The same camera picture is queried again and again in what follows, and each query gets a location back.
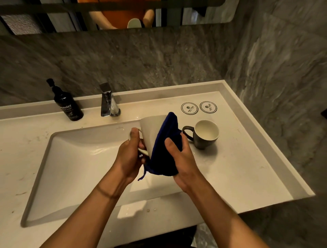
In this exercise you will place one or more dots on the black soap pump bottle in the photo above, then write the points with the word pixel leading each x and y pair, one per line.
pixel 68 107

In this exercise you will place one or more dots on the person's right hand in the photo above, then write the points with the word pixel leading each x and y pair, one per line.
pixel 186 168

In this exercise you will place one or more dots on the person's left forearm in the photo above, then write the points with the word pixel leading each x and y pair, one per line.
pixel 92 214

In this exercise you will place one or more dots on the chrome faucet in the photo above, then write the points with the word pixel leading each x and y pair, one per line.
pixel 106 102

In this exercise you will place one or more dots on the white sink basin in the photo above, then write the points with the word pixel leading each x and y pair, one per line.
pixel 76 166

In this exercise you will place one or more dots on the round white paper coaster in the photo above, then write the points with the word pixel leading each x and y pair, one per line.
pixel 189 108
pixel 208 107

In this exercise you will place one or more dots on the dark blue cloth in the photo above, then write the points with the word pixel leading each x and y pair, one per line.
pixel 163 153

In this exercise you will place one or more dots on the white ceramic mug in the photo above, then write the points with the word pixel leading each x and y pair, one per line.
pixel 151 127

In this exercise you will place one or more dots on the dark grey mug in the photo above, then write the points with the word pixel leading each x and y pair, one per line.
pixel 202 144

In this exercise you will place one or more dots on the person's left fingers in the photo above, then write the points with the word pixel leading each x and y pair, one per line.
pixel 138 143

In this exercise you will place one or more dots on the person's right thumb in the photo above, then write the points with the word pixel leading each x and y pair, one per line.
pixel 173 150

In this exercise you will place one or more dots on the person's left hand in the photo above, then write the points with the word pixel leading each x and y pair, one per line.
pixel 126 161

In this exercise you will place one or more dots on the wall mirror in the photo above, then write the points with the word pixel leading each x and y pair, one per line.
pixel 63 15

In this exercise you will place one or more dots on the person's right forearm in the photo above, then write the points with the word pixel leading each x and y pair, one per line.
pixel 219 219

